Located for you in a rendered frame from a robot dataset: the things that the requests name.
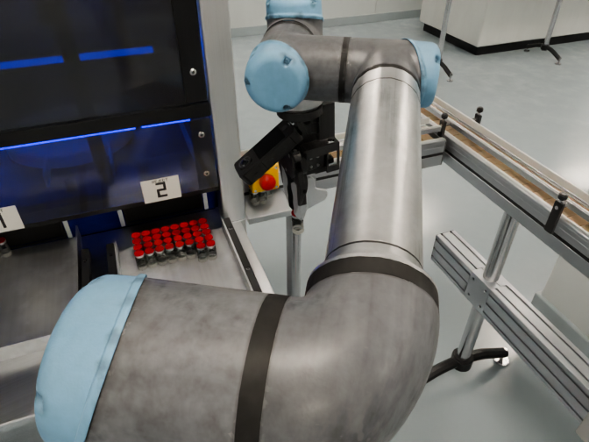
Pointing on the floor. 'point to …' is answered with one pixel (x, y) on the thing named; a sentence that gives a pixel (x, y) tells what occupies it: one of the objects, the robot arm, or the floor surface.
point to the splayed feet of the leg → (469, 360)
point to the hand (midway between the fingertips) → (294, 210)
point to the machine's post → (222, 104)
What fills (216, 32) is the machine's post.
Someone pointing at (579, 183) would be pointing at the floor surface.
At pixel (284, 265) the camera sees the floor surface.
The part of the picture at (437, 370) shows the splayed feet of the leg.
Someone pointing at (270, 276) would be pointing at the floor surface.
